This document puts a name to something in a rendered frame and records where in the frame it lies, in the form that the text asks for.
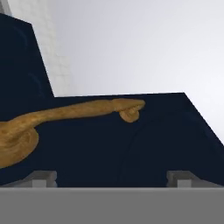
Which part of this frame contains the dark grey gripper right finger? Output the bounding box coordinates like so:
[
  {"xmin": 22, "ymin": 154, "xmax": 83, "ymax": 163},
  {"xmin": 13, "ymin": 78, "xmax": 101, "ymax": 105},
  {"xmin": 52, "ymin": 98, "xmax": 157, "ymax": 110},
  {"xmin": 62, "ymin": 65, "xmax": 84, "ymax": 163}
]
[{"xmin": 166, "ymin": 170, "xmax": 223, "ymax": 188}]

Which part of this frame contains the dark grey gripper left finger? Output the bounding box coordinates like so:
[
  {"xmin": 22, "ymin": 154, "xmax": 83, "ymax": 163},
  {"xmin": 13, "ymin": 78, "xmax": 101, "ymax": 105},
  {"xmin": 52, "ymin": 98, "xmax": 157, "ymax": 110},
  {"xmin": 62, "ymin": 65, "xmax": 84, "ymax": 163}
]
[{"xmin": 2, "ymin": 170, "xmax": 59, "ymax": 188}]

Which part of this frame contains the dark navy cabinet door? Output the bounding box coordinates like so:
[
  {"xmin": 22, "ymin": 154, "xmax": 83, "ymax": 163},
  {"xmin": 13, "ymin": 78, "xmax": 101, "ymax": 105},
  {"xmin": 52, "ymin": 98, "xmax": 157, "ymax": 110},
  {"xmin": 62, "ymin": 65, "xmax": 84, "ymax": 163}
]
[{"xmin": 0, "ymin": 12, "xmax": 224, "ymax": 188}]

